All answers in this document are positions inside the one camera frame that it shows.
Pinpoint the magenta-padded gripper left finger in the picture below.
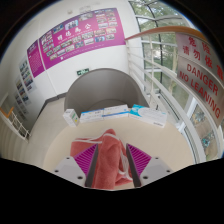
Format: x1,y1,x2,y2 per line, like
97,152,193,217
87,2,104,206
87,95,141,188
52,143,100,188

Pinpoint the grey round-backed chair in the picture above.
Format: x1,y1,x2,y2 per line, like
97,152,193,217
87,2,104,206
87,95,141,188
63,67,150,116

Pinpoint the pink towel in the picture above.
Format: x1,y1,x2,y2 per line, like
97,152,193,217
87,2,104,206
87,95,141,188
69,128,135,191

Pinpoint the white photo wall board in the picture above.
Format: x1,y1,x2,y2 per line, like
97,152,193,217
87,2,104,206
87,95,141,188
17,55,36,93
13,77,28,113

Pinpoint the green exit sign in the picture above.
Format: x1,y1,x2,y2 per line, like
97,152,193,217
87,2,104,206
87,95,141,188
76,67,91,77

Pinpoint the large magenta photo poster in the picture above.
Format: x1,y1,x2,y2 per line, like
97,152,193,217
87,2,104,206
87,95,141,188
38,7,127,71

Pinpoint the red-lettered clear danger sign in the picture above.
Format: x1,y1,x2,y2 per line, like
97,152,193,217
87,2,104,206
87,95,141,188
175,32,224,120

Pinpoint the white railing with orange handrail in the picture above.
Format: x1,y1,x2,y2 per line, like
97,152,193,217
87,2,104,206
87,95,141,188
124,26,224,164

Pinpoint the narrow magenta text poster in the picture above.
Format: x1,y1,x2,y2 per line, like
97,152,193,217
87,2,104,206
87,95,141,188
26,39,46,79

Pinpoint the small upright white box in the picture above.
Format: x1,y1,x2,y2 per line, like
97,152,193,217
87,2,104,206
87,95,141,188
62,108,81,128

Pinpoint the white teal flat box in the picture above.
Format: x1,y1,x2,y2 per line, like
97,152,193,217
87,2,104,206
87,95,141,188
128,103,168,129

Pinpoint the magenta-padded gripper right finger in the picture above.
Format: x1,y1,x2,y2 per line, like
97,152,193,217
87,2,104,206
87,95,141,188
125,142,175,188

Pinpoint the short white stair railing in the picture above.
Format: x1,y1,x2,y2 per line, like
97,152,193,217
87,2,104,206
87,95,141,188
0,106,31,141

